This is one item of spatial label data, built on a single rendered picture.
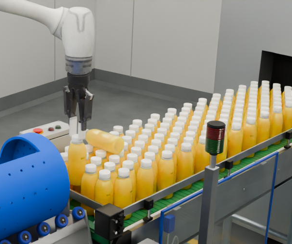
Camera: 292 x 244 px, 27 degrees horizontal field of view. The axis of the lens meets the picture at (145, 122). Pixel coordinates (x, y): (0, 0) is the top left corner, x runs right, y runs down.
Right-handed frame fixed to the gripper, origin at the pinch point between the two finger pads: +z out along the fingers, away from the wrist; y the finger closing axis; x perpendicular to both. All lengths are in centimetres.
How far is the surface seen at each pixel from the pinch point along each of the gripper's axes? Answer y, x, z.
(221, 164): 24, 57, 22
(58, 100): -308, 265, 119
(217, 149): 41.8, 24.7, 1.8
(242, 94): -5, 116, 11
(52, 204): 17.0, -26.1, 13.4
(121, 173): 17.7, 4.1, 12.1
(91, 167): 8.3, -0.8, 11.7
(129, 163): 14.4, 11.4, 11.7
